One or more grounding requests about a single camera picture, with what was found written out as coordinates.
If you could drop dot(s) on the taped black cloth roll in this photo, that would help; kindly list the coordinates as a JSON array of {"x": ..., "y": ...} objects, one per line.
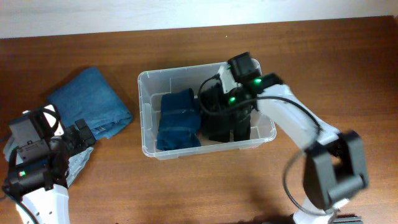
[
  {"x": 215, "y": 128},
  {"x": 242, "y": 124}
]

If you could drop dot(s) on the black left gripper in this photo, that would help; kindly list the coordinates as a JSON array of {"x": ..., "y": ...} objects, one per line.
[{"x": 89, "y": 137}]

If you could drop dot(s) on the clear plastic storage bin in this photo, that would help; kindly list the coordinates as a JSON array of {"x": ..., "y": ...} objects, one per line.
[{"x": 153, "y": 84}]

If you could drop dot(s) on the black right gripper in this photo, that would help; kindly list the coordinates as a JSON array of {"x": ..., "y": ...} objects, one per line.
[{"x": 221, "y": 102}]

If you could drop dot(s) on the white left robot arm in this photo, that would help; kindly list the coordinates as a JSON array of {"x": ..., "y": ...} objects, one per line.
[{"x": 38, "y": 198}]

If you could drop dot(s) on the dark blue jeans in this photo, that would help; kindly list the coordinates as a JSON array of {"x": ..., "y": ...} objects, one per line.
[{"x": 89, "y": 96}]

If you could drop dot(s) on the light blue jeans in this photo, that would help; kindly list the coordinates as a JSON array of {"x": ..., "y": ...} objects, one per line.
[{"x": 76, "y": 163}]

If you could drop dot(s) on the taped dark blue cloth roll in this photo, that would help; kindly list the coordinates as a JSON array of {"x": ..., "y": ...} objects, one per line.
[{"x": 180, "y": 120}]

